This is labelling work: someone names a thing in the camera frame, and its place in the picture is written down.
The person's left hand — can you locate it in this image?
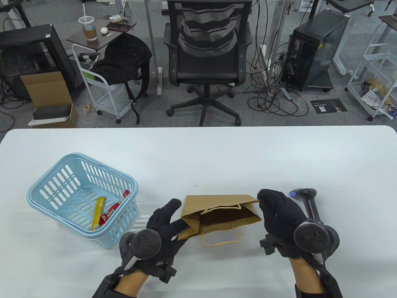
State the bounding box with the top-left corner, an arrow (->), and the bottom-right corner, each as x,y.
136,199 -> 190,273

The person's right hand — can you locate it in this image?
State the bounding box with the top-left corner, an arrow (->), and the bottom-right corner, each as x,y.
257,189 -> 310,258

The brown paper bag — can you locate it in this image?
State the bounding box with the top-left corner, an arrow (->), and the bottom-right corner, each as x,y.
177,195 -> 263,247

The black barcode scanner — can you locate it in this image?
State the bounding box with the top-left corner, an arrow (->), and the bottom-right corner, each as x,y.
289,188 -> 324,224

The red instant coffee powder package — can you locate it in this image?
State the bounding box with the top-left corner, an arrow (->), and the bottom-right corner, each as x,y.
99,190 -> 131,225

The light blue plastic basket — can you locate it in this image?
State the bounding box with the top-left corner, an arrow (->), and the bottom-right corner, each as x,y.
26,152 -> 139,250

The yellow instant coffee powder package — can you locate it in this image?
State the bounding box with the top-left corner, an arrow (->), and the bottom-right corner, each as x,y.
91,196 -> 106,231

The person's left forearm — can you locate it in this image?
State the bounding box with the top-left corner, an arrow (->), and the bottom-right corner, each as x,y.
91,267 -> 149,298

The person's right forearm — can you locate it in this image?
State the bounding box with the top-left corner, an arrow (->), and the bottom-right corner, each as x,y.
290,257 -> 329,298

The black left hand controller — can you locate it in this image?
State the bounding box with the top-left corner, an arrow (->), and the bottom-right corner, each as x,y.
119,229 -> 162,272

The black hand controller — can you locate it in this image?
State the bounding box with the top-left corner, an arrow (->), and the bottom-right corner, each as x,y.
119,229 -> 162,272
293,219 -> 340,264

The black right hand controller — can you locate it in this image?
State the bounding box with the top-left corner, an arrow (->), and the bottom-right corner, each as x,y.
293,219 -> 340,264

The black leaflet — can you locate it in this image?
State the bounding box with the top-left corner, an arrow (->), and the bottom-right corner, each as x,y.
310,99 -> 348,115

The white rolling cart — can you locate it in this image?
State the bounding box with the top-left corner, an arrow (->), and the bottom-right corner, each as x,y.
72,43 -> 146,124

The white printed paper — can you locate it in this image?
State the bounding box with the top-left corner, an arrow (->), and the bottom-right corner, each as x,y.
361,91 -> 380,107

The black mesh office chair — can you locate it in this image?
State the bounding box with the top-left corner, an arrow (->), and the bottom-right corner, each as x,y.
163,0 -> 253,127

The black computer tower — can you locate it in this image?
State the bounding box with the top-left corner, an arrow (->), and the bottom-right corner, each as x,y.
282,9 -> 351,93

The black backpack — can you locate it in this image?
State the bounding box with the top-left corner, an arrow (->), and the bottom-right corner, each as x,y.
90,33 -> 153,125

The white desk leg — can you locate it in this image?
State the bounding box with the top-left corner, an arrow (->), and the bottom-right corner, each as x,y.
261,0 -> 289,87
144,0 -> 164,97

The open cardboard box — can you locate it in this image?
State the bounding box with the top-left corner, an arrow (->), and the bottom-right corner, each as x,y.
20,71 -> 78,128

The small brown side table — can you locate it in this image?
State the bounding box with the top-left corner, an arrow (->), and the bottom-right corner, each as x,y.
66,19 -> 137,52

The dark red notebook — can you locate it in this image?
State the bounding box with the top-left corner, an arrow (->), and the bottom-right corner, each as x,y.
106,22 -> 137,33

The plastic iced drink cup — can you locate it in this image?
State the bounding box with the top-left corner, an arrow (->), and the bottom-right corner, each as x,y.
78,4 -> 98,41

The dark wooden desk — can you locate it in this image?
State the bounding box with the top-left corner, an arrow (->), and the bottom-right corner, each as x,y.
379,14 -> 397,31

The black cabinet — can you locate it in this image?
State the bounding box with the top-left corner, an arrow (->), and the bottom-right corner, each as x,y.
0,24 -> 78,100

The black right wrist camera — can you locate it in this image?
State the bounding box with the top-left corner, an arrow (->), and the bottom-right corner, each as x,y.
260,234 -> 281,255

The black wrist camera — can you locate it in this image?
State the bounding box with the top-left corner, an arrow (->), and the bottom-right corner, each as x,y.
155,264 -> 177,283
260,234 -> 281,255

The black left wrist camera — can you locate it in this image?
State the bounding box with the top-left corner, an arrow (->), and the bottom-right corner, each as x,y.
155,264 -> 177,283

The black right wrist strap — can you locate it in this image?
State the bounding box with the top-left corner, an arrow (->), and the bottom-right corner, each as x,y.
295,264 -> 343,298

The black wrist strap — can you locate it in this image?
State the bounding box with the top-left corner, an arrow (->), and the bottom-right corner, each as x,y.
91,273 -> 121,298
295,264 -> 343,298

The black left wrist strap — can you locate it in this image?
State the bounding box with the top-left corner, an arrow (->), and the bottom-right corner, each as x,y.
91,273 -> 121,298

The tangle of black cables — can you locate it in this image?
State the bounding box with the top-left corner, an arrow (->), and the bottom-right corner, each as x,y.
243,0 -> 310,118

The white wire shelf cart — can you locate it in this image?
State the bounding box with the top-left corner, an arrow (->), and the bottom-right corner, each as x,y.
345,14 -> 397,121

